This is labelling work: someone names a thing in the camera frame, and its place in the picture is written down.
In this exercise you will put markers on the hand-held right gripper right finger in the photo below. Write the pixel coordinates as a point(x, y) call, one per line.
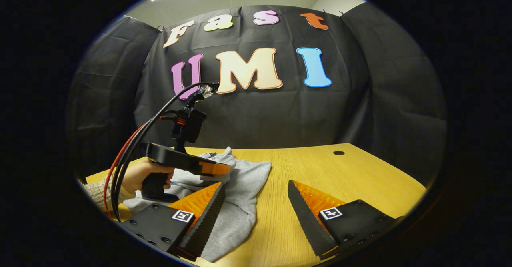
point(306, 223)

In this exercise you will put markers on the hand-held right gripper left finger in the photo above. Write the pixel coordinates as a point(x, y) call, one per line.
point(208, 223)

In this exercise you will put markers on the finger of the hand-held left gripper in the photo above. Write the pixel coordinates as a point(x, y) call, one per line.
point(218, 168)

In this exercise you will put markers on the grey sweatshirt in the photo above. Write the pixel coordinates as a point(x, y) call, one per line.
point(244, 187)

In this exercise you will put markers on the black backdrop cloth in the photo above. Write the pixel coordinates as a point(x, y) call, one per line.
point(280, 115)

